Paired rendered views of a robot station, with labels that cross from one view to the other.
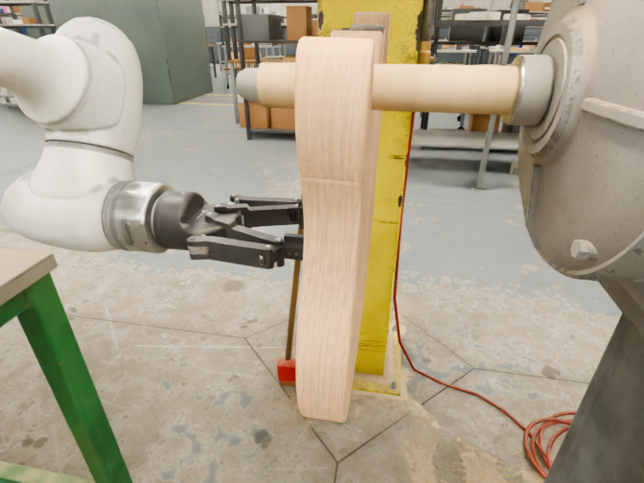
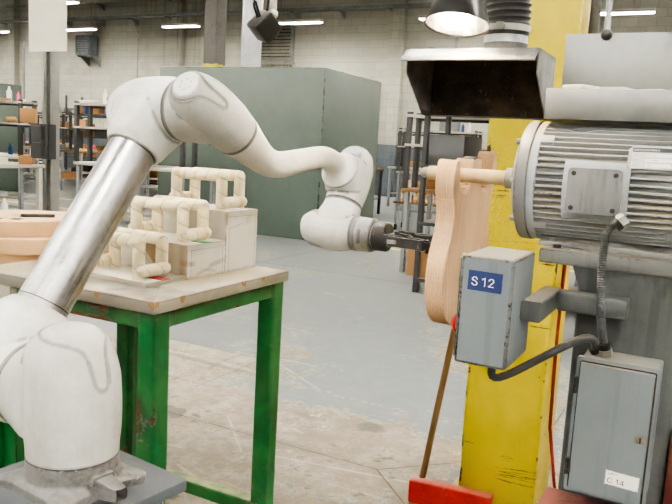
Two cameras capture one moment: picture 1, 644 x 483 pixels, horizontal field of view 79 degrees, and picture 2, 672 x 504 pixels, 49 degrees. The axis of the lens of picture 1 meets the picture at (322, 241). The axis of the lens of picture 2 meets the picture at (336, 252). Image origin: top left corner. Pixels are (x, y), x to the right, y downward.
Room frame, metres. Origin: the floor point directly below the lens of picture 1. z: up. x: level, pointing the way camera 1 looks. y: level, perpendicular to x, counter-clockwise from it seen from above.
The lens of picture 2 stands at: (-1.37, -0.26, 1.30)
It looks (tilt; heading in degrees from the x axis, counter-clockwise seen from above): 8 degrees down; 17
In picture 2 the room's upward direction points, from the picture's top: 3 degrees clockwise
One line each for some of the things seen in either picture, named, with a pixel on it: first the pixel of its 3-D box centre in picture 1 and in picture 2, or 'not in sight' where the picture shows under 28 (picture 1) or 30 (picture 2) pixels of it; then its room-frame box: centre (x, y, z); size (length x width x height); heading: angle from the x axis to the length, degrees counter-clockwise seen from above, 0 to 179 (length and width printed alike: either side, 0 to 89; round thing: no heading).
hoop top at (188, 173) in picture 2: not in sight; (199, 174); (0.54, 0.75, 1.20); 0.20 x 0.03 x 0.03; 78
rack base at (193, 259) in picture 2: not in sight; (168, 253); (0.43, 0.78, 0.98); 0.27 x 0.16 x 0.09; 79
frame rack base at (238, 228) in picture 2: not in sight; (205, 235); (0.58, 0.75, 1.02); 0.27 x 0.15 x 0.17; 79
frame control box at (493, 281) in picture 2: not in sight; (533, 323); (0.03, -0.22, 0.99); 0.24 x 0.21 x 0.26; 80
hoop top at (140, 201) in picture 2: not in sight; (159, 204); (0.39, 0.79, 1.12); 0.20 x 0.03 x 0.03; 78
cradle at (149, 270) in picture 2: not in sight; (153, 269); (0.25, 0.72, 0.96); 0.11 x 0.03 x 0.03; 169
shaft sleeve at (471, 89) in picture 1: (380, 87); (466, 175); (0.31, -0.04, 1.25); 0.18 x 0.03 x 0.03; 80
